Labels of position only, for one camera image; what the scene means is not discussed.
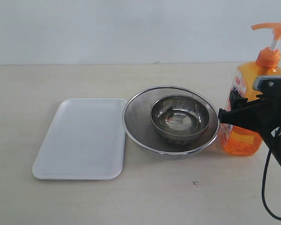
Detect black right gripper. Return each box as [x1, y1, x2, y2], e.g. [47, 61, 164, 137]
[218, 91, 281, 148]

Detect orange pump soap bottle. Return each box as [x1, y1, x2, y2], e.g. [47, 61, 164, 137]
[220, 22, 281, 156]

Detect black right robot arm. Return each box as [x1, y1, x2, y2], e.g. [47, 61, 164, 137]
[218, 90, 281, 167]

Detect small stainless steel bowl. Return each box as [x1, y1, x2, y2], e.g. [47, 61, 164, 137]
[150, 94, 211, 142]

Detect large steel mesh basin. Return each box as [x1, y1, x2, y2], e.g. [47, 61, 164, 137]
[122, 86, 220, 160]

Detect white rectangular plastic tray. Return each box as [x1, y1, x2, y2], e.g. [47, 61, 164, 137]
[32, 98, 126, 180]

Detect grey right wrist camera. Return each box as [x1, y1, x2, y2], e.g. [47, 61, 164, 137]
[252, 75, 281, 95]

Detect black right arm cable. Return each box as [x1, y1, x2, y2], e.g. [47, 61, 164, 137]
[261, 110, 281, 222]

